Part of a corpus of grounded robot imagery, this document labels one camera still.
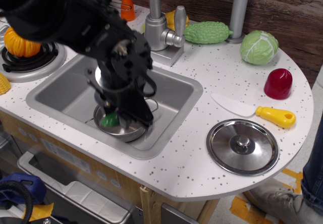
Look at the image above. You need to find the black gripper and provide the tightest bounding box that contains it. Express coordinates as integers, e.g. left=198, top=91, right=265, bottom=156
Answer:
left=87, top=67, right=157, bottom=129

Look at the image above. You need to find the purple toy eggplant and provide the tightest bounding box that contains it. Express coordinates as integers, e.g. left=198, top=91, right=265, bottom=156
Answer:
left=100, top=110, right=120, bottom=128

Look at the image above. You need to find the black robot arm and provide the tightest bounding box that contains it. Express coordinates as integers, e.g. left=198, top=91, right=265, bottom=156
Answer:
left=1, top=0, right=156, bottom=130

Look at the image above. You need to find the small steel pan in sink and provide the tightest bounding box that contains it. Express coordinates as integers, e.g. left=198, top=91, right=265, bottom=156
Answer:
left=85, top=105, right=145, bottom=142

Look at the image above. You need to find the steel pot lid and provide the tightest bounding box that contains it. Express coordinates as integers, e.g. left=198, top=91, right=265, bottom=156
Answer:
left=206, top=119, right=280, bottom=176

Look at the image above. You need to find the silver toy faucet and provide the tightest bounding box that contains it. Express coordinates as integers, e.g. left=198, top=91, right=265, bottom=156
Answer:
left=144, top=0, right=187, bottom=67

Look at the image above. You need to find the grey toy sink basin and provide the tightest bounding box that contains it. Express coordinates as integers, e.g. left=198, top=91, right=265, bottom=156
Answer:
left=26, top=55, right=203, bottom=159

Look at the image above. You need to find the orange toy carrot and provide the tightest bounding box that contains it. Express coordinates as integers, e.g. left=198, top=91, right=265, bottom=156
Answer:
left=121, top=0, right=136, bottom=21

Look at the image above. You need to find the yellow toy behind faucet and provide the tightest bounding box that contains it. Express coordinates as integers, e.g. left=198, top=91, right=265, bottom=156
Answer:
left=165, top=10, right=189, bottom=31

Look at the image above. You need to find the black front stove burner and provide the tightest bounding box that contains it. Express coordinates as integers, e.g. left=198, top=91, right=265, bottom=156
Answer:
left=1, top=42, right=66, bottom=83

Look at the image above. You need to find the green toy bitter gourd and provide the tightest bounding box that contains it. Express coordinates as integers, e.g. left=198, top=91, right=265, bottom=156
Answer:
left=184, top=21, right=233, bottom=44

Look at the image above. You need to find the yellow toy corn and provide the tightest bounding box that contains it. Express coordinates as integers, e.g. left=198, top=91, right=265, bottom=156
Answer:
left=0, top=73, right=11, bottom=95

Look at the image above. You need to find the orange toy pumpkin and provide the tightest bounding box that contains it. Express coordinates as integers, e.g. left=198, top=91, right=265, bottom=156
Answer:
left=4, top=27, right=41, bottom=58

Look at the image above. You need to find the blue clamp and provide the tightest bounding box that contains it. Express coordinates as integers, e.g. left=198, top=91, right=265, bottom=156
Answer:
left=1, top=173, right=47, bottom=205

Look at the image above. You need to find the green toy cabbage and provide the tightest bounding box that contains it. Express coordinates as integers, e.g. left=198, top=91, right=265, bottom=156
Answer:
left=240, top=30, right=279, bottom=65

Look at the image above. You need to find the red toy pepper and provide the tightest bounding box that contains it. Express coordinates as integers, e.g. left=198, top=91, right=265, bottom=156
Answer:
left=263, top=68, right=293, bottom=100

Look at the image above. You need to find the grey right support pole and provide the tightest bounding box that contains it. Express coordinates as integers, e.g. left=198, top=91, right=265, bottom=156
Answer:
left=227, top=0, right=248, bottom=44

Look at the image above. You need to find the white yellow toy knife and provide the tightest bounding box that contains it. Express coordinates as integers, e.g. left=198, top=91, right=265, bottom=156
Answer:
left=211, top=93, right=296, bottom=128

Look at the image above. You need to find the grey sneaker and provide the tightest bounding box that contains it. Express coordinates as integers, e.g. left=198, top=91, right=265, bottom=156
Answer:
left=244, top=179, right=322, bottom=223

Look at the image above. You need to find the blue jeans leg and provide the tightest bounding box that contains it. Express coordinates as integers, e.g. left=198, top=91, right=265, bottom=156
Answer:
left=301, top=117, right=322, bottom=215

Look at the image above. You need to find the silver oven door handle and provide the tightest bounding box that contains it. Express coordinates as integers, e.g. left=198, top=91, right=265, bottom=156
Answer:
left=18, top=151, right=135, bottom=223

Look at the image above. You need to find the black corrugated cable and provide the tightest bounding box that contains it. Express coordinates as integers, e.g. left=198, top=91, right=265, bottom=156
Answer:
left=0, top=180, right=34, bottom=224

